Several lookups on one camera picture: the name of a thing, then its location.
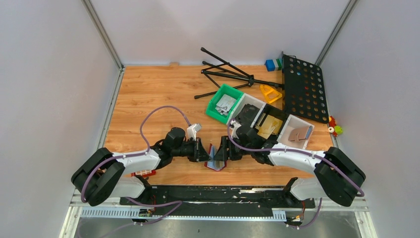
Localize white bin with black parts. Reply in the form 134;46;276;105
226;93;266;127

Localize yellow plastic triangle piece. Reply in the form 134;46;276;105
260;84;283;104

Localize black folding tripod stand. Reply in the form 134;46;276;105
200;47;285;89

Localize grey metal parts in bin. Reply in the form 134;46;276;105
215;94;237;116

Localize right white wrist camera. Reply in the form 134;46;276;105
229;119;242;138

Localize red leather card holder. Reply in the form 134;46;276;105
204;144;227;172

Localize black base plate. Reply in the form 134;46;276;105
139;185;315;217

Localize blue toy block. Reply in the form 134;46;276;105
264;59;279;72

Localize green plastic bin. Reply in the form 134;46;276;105
206;84;244;124

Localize red building brick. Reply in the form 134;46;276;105
131;170;156;178

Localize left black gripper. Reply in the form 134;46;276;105
172;137;213;163

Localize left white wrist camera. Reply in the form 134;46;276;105
186;123;202;141

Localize black parts in bin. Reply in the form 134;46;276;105
234;104;260;128

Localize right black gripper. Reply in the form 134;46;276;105
213;136;253;162

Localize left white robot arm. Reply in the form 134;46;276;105
71;127;211;206

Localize white bin at end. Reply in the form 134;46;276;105
277;115;315;149

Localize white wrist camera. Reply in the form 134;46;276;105
229;119;242;138
186;123;202;141

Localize colourful small toy pile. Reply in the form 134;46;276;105
328;116;343;137

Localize green toy block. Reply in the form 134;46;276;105
276;58;283;71

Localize brown leather card pouch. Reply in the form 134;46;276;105
288;126;313;142

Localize black perforated metal panel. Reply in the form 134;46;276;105
282;55;329;124

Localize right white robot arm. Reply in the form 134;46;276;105
214;126;366;207

